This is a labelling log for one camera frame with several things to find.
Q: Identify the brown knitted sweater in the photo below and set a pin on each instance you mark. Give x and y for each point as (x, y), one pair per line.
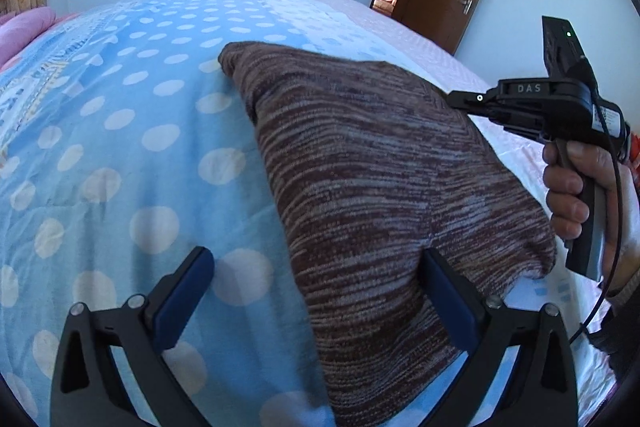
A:
(360, 187)

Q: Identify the person's right hand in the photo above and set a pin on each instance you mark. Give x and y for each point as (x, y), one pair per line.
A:
(560, 202)

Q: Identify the pink pillow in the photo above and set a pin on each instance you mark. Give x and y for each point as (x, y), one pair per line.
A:
(22, 32)

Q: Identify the person's right forearm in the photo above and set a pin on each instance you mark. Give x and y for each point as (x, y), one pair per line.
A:
(620, 337)

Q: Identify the blue printed blanket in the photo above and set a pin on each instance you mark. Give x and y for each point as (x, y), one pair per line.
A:
(150, 117)

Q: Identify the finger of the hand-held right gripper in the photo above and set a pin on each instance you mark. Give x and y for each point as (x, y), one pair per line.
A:
(480, 103)

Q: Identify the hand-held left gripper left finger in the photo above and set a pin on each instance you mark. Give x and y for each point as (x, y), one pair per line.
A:
(182, 302)

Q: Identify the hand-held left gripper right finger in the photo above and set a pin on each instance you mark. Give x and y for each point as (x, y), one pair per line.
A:
(450, 302)

